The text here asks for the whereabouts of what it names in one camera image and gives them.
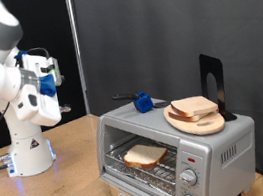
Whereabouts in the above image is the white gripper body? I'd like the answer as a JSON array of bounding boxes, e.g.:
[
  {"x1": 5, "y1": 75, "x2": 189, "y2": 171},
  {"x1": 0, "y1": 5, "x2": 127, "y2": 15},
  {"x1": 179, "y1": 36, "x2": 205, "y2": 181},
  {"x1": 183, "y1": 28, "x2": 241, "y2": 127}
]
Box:
[{"x1": 19, "y1": 50, "x2": 65, "y2": 131}]

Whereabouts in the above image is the metal spatula with blue block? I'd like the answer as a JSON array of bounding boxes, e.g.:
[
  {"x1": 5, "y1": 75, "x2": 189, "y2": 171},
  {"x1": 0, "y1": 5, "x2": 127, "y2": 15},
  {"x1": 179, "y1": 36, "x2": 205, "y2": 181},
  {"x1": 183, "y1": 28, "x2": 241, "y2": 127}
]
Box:
[{"x1": 111, "y1": 85, "x2": 174, "y2": 119}]

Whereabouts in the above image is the white bread slice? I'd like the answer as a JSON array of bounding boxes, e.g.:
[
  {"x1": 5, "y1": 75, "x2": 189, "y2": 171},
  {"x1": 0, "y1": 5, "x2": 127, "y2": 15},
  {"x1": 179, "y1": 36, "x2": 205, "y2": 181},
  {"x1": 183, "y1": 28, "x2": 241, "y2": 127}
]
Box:
[
  {"x1": 121, "y1": 139, "x2": 171, "y2": 174},
  {"x1": 169, "y1": 92, "x2": 220, "y2": 120},
  {"x1": 166, "y1": 104, "x2": 207, "y2": 127}
]

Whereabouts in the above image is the silver toaster oven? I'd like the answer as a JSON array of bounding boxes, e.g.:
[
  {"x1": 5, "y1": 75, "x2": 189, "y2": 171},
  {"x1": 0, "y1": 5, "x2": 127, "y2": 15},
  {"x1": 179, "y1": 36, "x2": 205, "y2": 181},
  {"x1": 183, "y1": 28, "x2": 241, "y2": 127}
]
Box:
[{"x1": 87, "y1": 81, "x2": 263, "y2": 196}]

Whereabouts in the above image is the metal pole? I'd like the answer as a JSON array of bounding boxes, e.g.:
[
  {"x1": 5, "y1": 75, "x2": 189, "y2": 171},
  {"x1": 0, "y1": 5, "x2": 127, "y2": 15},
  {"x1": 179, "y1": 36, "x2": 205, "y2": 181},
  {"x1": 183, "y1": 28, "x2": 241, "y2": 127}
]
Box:
[{"x1": 65, "y1": 0, "x2": 92, "y2": 116}]

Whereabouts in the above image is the round wooden cutting board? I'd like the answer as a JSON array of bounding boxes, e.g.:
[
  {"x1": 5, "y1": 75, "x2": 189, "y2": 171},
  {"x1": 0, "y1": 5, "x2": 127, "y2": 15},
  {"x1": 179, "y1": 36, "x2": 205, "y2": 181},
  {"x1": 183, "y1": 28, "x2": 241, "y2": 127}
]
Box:
[{"x1": 161, "y1": 96, "x2": 227, "y2": 142}]

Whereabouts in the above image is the black metal bookend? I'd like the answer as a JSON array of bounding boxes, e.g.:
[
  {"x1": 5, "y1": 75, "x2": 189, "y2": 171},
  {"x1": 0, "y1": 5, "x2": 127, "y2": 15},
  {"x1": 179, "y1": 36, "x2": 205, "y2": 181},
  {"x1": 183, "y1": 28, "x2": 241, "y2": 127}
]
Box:
[{"x1": 195, "y1": 50, "x2": 239, "y2": 126}]

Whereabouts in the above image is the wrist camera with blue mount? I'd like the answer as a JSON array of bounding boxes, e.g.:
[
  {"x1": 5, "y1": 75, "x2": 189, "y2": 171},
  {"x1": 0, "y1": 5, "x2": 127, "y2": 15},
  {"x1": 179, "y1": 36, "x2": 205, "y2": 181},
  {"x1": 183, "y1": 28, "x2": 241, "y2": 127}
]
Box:
[{"x1": 33, "y1": 55, "x2": 65, "y2": 100}]

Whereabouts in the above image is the short black camera cable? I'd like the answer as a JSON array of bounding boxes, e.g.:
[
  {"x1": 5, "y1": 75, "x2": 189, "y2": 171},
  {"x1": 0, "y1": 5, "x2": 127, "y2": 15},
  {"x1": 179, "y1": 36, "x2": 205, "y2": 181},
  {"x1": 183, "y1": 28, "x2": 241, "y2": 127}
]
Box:
[{"x1": 25, "y1": 44, "x2": 52, "y2": 63}]

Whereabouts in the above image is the blue cable clip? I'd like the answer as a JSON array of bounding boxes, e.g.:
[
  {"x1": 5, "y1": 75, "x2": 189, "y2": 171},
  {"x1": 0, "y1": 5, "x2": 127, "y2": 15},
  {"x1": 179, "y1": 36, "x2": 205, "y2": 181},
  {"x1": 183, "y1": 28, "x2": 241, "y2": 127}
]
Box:
[{"x1": 12, "y1": 49, "x2": 30, "y2": 62}]

